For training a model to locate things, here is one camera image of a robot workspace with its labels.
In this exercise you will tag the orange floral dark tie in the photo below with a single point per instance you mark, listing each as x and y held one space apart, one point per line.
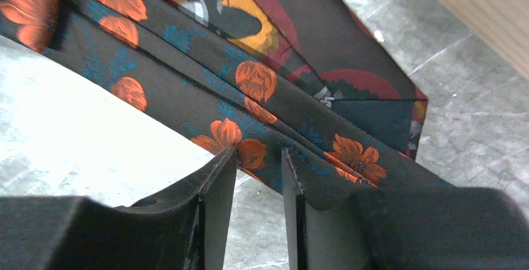
165 63

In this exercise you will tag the wooden compartment tray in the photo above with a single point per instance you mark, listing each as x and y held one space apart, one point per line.
502 24

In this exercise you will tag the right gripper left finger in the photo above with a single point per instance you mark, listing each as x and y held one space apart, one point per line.
183 226

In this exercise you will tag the red patterned dark tie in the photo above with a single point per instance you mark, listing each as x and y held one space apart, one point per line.
324 42

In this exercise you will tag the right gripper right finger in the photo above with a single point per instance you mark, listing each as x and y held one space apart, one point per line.
332 226

